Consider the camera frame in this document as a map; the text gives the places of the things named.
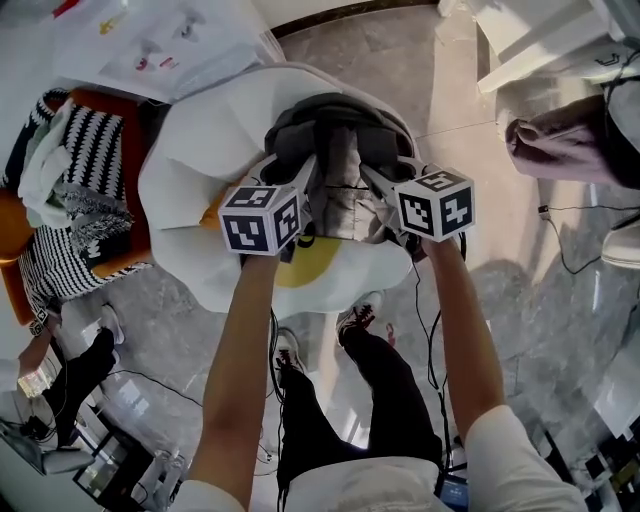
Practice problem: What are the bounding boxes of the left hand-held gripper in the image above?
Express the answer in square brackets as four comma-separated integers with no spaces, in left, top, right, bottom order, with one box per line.
[218,153,319,259]

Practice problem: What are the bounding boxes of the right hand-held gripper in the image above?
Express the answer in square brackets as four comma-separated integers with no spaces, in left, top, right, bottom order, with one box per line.
[360,155,475,246]

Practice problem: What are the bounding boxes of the dark grey backpack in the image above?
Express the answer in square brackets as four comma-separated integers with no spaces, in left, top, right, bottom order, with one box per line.
[263,92,417,247]

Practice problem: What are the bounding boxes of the white egg-shaped chair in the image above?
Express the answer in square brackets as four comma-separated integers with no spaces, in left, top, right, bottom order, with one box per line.
[138,62,416,316]

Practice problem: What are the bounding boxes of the person's right forearm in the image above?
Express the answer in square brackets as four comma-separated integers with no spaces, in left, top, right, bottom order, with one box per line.
[422,237,506,446]

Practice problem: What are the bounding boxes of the person's left forearm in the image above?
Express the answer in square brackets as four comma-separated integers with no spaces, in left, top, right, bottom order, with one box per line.
[188,252,281,509]

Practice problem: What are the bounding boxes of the orange chair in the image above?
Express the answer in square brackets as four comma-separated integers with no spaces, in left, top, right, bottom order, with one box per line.
[0,87,156,326]

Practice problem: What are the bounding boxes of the yellow round cushion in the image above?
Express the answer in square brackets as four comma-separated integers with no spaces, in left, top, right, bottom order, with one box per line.
[274,237,342,290]

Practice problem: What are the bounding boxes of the person's right shoe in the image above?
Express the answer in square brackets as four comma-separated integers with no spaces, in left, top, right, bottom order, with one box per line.
[335,290,384,336]

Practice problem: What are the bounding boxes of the person's shoe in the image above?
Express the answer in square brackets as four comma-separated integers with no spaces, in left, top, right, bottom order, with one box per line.
[335,290,384,336]
[273,327,306,376]

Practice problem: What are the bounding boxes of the white water dispenser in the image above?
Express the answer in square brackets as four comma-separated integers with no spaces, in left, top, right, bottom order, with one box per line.
[49,0,281,104]

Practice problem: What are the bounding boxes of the person's left shoe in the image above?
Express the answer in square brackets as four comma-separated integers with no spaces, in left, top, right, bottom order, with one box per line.
[273,327,306,376]

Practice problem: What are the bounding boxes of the black-and-white striped blanket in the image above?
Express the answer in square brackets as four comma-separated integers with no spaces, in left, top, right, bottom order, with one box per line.
[4,87,151,321]

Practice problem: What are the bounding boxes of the grey fringed textile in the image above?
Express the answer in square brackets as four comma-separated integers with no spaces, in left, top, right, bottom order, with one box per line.
[47,184,134,251]

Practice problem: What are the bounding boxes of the person's black trousers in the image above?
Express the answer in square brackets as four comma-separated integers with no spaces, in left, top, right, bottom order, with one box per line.
[274,324,446,501]

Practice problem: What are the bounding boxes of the pile of white clothes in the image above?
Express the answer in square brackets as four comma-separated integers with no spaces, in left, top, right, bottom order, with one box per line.
[17,102,76,229]

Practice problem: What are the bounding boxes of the person's white T-shirt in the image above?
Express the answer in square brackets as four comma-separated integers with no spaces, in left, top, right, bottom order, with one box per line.
[164,404,586,512]

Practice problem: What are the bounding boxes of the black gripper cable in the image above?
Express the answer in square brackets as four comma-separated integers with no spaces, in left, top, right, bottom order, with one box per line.
[412,249,451,481]

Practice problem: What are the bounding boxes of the black floor cable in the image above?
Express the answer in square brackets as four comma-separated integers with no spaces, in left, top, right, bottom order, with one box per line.
[537,202,640,277]

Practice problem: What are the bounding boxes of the black metal frame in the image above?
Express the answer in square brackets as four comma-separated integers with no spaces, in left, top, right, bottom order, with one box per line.
[539,429,640,512]

